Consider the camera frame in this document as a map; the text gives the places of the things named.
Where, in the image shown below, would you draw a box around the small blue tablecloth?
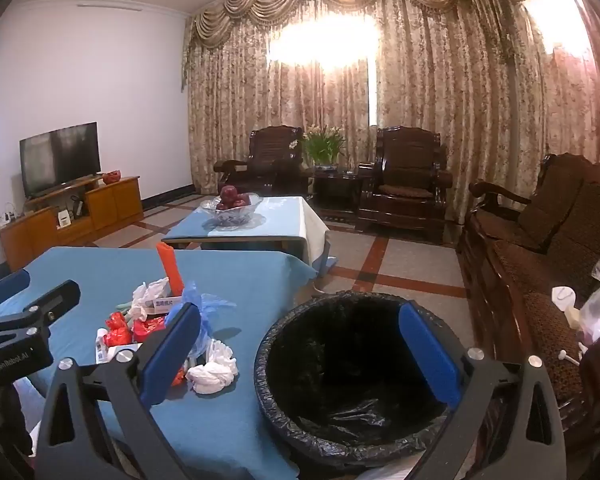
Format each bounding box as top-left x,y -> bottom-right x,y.
161,196 -> 313,256

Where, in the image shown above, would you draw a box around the floral beige curtains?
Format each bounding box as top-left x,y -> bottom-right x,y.
182,0 -> 600,221

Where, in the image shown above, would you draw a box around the white squeeze tube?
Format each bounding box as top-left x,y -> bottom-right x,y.
95,327 -> 143,363

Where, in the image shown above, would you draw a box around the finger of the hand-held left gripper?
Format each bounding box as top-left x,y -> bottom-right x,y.
0,280 -> 82,336
0,269 -> 32,313

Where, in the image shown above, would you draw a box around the orange plastic cup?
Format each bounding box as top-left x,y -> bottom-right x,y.
156,241 -> 187,297

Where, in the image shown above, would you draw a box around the dark wooden armchair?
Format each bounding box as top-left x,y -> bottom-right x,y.
356,126 -> 453,246
214,126 -> 311,201

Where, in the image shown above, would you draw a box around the dark wooden sofa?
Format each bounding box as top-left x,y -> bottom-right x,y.
457,152 -> 600,480

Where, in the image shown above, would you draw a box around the blue plastic bag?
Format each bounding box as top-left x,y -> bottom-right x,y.
165,281 -> 238,356

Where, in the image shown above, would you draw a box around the large blue tablecloth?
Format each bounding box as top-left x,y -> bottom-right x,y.
0,246 -> 318,480

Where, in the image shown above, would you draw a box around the flat screen television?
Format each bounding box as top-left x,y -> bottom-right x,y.
19,121 -> 102,200

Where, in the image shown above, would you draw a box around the potted flowering plant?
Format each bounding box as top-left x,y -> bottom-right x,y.
301,125 -> 347,171

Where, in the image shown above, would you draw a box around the red plastic bag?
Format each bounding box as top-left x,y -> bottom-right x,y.
104,311 -> 133,346

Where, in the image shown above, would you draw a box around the white tissue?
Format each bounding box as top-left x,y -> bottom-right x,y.
185,340 -> 240,395

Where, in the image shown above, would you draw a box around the white cardboard box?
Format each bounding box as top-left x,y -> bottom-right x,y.
147,296 -> 186,316

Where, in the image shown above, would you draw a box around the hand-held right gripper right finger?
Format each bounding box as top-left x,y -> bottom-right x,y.
399,302 -> 568,480

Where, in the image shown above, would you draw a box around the brown armchair seat cushion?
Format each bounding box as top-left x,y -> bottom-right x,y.
377,183 -> 433,199

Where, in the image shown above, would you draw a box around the glass fruit bowl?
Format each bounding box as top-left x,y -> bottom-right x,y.
200,192 -> 265,228

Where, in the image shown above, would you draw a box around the black lined trash bin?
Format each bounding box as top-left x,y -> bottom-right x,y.
254,291 -> 481,463

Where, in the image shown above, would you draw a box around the white tablecloth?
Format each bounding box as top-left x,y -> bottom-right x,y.
280,200 -> 332,268

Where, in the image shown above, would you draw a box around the white plastic bag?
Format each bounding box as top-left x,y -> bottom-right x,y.
130,280 -> 173,322

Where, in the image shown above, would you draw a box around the dark wooden side table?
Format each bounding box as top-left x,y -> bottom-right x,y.
310,167 -> 373,221

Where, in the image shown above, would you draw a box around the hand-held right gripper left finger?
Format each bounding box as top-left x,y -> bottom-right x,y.
34,302 -> 203,480

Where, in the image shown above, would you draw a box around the wooden television cabinet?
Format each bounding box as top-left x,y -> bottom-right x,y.
0,175 -> 145,272

